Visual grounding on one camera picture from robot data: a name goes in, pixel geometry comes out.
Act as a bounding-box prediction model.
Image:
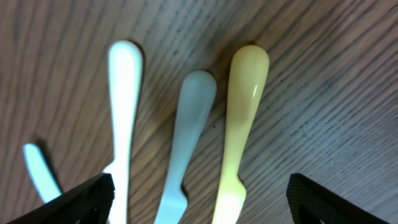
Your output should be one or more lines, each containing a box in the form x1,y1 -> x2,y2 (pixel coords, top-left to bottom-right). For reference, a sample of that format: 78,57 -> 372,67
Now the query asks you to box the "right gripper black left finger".
9,173 -> 115,224

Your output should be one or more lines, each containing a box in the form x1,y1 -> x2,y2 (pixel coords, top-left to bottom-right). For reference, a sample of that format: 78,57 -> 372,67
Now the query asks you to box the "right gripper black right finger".
286,173 -> 385,224

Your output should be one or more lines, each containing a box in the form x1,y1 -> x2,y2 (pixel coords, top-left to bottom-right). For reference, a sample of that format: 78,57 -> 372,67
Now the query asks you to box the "light blue plastic knife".
23,143 -> 62,203

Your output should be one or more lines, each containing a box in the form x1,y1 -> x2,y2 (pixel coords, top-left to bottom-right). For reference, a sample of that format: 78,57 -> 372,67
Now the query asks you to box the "yellow plastic knife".
212,45 -> 269,224

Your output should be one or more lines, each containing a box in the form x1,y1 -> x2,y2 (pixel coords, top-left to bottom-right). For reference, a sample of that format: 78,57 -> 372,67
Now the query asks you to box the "white plastic knife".
103,40 -> 144,224

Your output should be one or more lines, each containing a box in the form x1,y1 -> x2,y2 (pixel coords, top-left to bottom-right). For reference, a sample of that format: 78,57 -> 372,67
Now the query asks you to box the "pale grey-blue plastic knife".
154,70 -> 217,224

